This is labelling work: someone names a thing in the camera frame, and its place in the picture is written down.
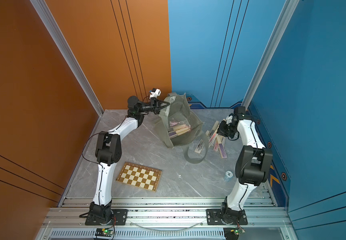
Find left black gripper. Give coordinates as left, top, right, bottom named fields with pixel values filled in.
left=138, top=99, right=170, bottom=116

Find pink patterned folding fan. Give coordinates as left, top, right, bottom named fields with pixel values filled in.
left=217, top=135, right=227, bottom=159

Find olive green tote bag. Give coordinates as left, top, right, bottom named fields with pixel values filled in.
left=154, top=93, right=209, bottom=164

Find light wooden folding fan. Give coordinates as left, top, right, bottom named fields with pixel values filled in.
left=208, top=121, right=219, bottom=146

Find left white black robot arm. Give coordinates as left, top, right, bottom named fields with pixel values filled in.
left=85, top=96, right=170, bottom=226

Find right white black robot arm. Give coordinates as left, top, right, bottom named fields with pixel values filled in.
left=217, top=107, right=273, bottom=225

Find wooden chessboard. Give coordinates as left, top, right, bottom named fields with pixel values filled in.
left=116, top=162, right=162, bottom=192

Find right green circuit board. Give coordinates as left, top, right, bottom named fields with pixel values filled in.
left=223, top=228, right=241, bottom=240

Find green circuit board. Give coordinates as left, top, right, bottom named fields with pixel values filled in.
left=95, top=228, right=115, bottom=239
left=223, top=228, right=241, bottom=240

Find left green circuit board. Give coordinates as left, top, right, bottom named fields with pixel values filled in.
left=95, top=228, right=115, bottom=239

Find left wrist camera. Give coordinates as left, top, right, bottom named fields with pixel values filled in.
left=149, top=88, right=161, bottom=99

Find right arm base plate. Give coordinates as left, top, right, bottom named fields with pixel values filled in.
left=206, top=209, right=248, bottom=226

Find aluminium front rail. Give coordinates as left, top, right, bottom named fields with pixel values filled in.
left=37, top=193, right=297, bottom=240

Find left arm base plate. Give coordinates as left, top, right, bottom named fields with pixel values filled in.
left=85, top=209, right=128, bottom=226

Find right aluminium frame post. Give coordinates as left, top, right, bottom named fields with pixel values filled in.
left=242, top=0, right=299, bottom=110

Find aluminium frame post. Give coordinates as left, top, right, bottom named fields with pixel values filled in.
left=242, top=0, right=299, bottom=110
left=30, top=0, right=104, bottom=117

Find left aluminium frame post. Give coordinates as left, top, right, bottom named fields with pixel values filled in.
left=30, top=0, right=104, bottom=117

